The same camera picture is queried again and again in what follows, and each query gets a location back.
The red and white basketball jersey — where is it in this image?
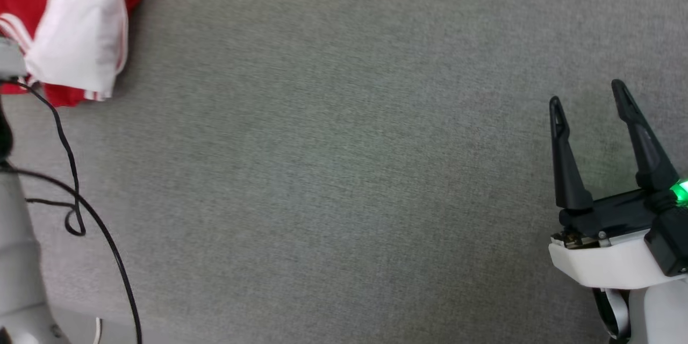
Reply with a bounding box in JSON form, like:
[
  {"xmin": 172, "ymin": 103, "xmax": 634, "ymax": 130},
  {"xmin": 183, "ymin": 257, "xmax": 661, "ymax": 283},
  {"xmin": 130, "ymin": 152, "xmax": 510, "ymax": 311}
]
[{"xmin": 0, "ymin": 0, "xmax": 156, "ymax": 108}]

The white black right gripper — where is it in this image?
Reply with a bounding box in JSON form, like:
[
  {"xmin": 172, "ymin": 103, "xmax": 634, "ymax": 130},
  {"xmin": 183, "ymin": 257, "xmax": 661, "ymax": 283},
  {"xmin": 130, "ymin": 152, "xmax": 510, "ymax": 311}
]
[{"xmin": 548, "ymin": 79, "xmax": 688, "ymax": 290}]

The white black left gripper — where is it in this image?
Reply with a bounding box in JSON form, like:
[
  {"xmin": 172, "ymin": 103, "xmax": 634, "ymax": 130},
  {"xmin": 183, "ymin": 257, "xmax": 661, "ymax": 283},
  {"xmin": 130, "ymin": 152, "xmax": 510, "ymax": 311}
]
[{"xmin": 0, "ymin": 37, "xmax": 29, "ymax": 83}]

